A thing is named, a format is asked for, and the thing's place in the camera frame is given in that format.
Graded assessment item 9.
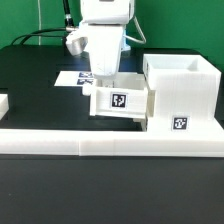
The black connector box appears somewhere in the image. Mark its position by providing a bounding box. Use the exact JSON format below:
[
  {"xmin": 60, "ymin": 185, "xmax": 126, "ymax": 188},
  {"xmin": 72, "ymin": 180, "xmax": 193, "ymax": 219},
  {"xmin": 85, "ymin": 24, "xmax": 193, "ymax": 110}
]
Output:
[{"xmin": 63, "ymin": 36, "xmax": 73, "ymax": 47}]

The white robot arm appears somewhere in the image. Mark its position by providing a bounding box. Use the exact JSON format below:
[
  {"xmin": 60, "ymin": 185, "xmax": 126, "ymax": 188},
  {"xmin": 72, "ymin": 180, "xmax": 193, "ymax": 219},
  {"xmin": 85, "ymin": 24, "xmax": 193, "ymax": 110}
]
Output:
[{"xmin": 66, "ymin": 0, "xmax": 146, "ymax": 79}]

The fiducial marker sheet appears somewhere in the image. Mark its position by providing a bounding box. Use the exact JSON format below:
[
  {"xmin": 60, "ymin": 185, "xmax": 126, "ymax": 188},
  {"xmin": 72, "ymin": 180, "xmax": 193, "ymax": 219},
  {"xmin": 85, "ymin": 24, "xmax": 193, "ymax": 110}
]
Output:
[{"xmin": 55, "ymin": 71, "xmax": 94, "ymax": 87}]

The white drawer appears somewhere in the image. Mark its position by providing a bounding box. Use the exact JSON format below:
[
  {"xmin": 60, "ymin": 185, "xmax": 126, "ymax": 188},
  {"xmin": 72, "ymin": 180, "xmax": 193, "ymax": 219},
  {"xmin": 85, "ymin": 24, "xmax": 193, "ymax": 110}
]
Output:
[
  {"xmin": 133, "ymin": 118, "xmax": 147, "ymax": 132},
  {"xmin": 82, "ymin": 72, "xmax": 148, "ymax": 119}
]

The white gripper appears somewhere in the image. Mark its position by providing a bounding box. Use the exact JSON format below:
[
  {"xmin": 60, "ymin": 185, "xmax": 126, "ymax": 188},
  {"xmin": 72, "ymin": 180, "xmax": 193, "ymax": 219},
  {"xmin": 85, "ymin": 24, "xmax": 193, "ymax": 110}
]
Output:
[{"xmin": 88, "ymin": 25, "xmax": 124, "ymax": 78}]

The white drawer cabinet box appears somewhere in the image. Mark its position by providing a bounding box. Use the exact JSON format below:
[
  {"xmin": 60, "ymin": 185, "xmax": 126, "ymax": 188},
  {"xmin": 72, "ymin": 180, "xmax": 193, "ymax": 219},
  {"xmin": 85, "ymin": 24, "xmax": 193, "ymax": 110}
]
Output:
[{"xmin": 143, "ymin": 54, "xmax": 221, "ymax": 132}]

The white cord on wall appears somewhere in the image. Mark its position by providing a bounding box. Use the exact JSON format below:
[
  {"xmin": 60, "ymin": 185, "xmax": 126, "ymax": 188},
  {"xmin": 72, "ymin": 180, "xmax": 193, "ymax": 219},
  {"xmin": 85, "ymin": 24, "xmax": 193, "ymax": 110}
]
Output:
[{"xmin": 37, "ymin": 0, "xmax": 44, "ymax": 46}]

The black cable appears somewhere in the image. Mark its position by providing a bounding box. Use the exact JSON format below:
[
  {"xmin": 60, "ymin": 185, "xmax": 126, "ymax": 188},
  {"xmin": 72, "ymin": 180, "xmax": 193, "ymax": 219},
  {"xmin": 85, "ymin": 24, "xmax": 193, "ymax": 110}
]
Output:
[{"xmin": 11, "ymin": 0, "xmax": 81, "ymax": 47}]

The white front drawer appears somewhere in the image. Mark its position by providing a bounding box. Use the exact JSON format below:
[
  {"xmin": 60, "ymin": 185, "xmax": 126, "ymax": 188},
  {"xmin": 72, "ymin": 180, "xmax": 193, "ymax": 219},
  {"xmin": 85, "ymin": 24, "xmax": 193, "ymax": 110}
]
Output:
[{"xmin": 133, "ymin": 118, "xmax": 147, "ymax": 132}]

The white L-shaped border fence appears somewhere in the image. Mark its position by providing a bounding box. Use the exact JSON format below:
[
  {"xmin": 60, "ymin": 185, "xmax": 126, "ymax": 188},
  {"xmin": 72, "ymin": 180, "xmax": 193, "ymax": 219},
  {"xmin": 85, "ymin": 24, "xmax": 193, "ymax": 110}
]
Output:
[{"xmin": 0, "ymin": 93, "xmax": 224, "ymax": 158}]

